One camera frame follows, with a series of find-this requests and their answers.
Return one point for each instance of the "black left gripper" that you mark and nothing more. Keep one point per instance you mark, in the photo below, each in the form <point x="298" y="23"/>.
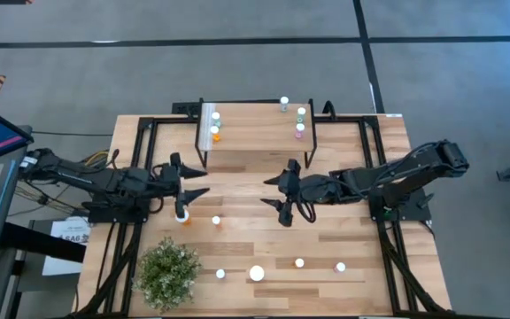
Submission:
<point x="164" y="184"/>

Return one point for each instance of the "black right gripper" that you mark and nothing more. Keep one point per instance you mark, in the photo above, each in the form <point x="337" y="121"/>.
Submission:
<point x="317" y="188"/>

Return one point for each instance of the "large orange medicine bottle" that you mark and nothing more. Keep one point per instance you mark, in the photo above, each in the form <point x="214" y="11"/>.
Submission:
<point x="184" y="220"/>

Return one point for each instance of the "green medicine bottle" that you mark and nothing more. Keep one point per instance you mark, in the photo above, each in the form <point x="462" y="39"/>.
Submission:
<point x="301" y="113"/>
<point x="215" y="117"/>

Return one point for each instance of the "large white-capped medicine bottle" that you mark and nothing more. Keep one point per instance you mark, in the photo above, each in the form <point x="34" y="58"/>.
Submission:
<point x="257" y="273"/>

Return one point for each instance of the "clear grey medicine bottle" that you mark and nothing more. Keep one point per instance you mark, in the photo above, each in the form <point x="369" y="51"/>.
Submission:
<point x="284" y="102"/>

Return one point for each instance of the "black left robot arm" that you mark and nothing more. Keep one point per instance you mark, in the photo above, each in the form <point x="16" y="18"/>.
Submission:
<point x="82" y="177"/>

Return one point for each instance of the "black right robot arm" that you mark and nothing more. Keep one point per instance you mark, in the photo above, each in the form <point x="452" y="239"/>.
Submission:
<point x="396" y="177"/>

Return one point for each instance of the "wooden shelf with black legs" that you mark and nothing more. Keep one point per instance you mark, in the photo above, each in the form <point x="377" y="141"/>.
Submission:
<point x="255" y="133"/>

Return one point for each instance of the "black power strip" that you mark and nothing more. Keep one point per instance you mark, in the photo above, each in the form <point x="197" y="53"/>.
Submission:
<point x="186" y="107"/>

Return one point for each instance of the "green artificial potted plant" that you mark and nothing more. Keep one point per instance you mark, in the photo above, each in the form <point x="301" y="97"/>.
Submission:
<point x="166" y="274"/>

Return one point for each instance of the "white printed paper sheet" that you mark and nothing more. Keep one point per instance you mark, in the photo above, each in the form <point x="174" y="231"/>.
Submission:
<point x="67" y="239"/>

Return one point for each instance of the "small white label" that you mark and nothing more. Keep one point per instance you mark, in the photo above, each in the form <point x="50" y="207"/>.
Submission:
<point x="394" y="115"/>

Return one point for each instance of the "black cart base beam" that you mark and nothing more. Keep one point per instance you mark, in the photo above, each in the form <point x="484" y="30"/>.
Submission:
<point x="42" y="243"/>

